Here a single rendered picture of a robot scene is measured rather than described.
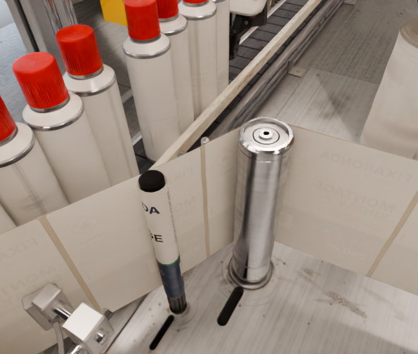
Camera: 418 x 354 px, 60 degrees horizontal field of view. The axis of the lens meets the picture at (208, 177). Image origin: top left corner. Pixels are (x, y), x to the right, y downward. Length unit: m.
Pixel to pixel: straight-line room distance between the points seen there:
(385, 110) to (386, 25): 0.60
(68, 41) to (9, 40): 0.69
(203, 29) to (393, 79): 0.22
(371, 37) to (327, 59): 0.15
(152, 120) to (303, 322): 0.27
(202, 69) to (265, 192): 0.28
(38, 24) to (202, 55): 0.19
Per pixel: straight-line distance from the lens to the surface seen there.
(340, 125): 0.57
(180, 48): 0.45
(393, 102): 0.42
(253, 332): 0.37
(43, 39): 0.49
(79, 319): 0.24
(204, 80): 0.51
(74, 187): 0.38
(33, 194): 0.34
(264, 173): 0.25
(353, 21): 1.02
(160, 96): 0.42
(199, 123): 0.50
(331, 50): 0.87
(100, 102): 0.36
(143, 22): 0.39
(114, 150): 0.40
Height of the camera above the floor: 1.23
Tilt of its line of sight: 47 degrees down
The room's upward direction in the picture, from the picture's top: 2 degrees counter-clockwise
